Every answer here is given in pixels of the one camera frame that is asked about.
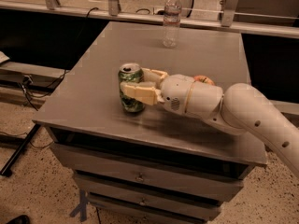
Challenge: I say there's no green soda can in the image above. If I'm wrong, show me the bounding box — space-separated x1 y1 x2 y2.
118 63 145 113

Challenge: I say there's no red apple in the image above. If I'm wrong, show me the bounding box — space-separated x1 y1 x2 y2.
194 75 215 86

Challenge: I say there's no black cable on floor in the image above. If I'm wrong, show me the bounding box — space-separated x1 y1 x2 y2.
0 7 100 150

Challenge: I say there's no black shoe tip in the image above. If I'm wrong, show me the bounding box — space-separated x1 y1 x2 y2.
7 215 30 224

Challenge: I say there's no metal window frame rail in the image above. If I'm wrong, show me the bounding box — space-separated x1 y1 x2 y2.
0 0 299 39

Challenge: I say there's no clear plastic water bottle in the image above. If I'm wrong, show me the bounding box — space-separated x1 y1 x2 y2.
163 0 182 48

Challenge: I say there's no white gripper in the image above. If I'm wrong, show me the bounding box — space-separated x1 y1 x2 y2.
121 68 194 114

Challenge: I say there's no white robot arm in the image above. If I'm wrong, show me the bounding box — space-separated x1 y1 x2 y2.
119 63 299 176

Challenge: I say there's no grey drawer cabinet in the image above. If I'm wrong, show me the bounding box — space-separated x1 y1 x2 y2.
34 22 266 224

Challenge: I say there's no black metal floor bar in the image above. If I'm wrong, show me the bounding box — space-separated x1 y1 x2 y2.
0 124 40 177

